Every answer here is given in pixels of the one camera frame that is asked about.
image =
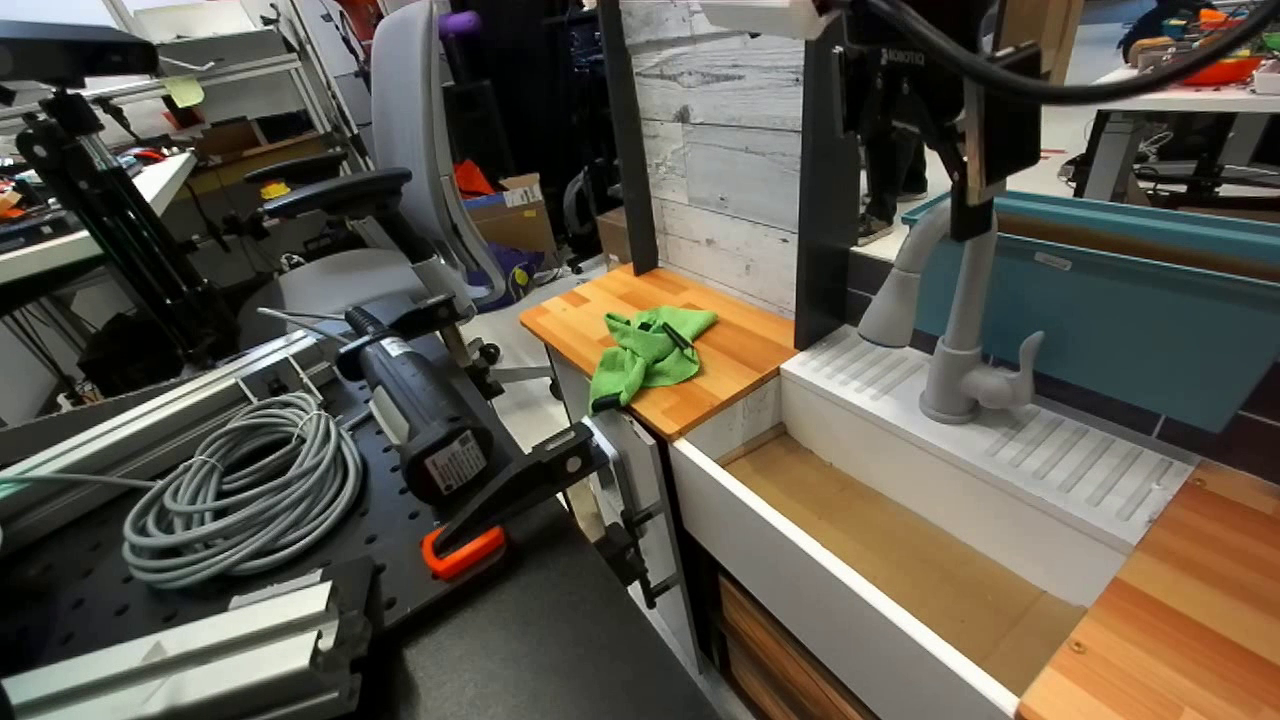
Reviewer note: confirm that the plain wooden countertop section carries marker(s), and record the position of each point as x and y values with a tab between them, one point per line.
720	342

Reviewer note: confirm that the teal storage bin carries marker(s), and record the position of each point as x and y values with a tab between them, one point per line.
1132	304

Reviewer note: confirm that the black perforated table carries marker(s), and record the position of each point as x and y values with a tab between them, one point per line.
403	627

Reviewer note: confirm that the wooden countertop with cutout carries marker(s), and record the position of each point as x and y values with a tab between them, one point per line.
1173	613

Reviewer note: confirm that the black box with white label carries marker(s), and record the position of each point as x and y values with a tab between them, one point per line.
435	422

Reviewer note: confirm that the thin black upright post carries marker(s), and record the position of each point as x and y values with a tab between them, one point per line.
631	134

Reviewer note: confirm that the grey office chair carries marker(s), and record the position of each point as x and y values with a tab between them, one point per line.
412	134

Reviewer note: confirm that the white sink with drainboard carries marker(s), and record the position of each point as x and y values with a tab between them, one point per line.
853	443

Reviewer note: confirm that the green cloth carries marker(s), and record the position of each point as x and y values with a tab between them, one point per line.
645	351

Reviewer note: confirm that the long silver aluminium rail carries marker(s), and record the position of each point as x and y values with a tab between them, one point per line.
162	400

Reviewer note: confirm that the black camera tripod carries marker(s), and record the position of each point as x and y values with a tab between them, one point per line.
122	225

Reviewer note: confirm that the white background desk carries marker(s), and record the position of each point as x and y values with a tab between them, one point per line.
82	225

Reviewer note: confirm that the grey kitchen faucet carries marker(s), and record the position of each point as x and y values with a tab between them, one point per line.
959	333

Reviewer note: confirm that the silver aluminium extrusion block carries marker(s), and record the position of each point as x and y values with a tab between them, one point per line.
174	654

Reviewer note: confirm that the brown cardboard box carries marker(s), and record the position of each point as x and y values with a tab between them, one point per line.
512	212

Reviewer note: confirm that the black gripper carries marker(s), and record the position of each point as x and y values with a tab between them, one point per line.
1007	113

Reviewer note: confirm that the wooden drawer front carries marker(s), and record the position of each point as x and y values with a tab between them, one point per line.
786	666

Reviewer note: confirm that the wide black upright post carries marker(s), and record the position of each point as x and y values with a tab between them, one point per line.
827	187

